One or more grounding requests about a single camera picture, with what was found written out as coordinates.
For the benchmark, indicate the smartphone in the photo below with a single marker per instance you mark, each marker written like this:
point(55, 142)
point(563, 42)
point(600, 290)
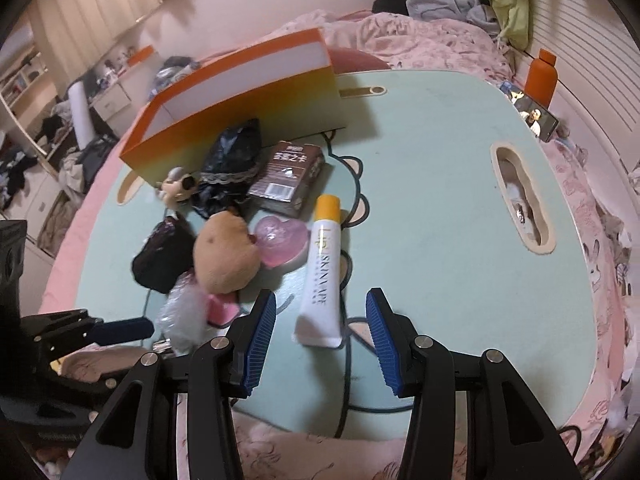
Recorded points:
point(537, 117)

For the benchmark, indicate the black lace-trimmed bag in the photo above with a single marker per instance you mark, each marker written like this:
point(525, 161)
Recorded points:
point(230, 160)

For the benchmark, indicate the small orange box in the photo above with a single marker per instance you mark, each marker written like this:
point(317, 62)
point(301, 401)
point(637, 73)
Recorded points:
point(141, 55)

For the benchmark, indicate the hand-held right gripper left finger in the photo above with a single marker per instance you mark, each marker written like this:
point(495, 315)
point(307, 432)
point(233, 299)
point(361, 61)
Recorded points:
point(257, 342)

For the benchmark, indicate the beige curtain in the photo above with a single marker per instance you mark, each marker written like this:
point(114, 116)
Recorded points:
point(110, 0)

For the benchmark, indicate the mint green lap table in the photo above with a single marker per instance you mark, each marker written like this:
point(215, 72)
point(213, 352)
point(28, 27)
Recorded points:
point(440, 210)

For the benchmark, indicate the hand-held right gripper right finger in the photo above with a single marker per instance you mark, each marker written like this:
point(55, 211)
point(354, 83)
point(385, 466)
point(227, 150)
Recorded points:
point(382, 342)

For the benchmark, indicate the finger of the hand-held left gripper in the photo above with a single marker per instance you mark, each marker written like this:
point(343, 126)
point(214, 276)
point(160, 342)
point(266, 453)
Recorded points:
point(125, 330)

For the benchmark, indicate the red black packet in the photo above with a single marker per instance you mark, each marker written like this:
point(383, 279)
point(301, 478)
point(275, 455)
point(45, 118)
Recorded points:
point(162, 257)

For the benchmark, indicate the clear plastic bag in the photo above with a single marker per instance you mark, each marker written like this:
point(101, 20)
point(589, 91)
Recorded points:
point(182, 315)

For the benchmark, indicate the white roll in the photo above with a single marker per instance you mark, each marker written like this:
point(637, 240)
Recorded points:
point(81, 115)

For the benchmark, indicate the white slatted panel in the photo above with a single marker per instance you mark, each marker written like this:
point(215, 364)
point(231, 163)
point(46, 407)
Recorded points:
point(595, 35)

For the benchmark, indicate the brown plush toy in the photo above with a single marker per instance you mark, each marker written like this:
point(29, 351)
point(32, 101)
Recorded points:
point(222, 255)

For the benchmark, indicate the brown small carton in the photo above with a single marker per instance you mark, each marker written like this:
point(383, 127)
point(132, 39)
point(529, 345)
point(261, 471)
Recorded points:
point(287, 177)

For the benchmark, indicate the pink mushroom toy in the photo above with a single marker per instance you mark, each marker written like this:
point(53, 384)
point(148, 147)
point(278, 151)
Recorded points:
point(222, 310)

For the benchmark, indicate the orange cardboard box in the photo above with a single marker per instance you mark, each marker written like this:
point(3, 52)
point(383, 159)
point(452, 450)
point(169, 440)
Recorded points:
point(240, 105)

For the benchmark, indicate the orange bottle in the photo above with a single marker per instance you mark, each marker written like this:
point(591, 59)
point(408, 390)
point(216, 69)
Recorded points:
point(541, 80)

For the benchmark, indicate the pink heart crystal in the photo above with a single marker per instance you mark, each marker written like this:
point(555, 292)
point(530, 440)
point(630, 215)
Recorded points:
point(280, 242)

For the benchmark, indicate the white tube with yellow cap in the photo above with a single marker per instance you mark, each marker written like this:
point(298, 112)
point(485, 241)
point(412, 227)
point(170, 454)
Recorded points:
point(322, 280)

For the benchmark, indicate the grey clothing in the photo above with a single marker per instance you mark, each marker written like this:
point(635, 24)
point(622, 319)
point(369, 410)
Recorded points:
point(450, 5)

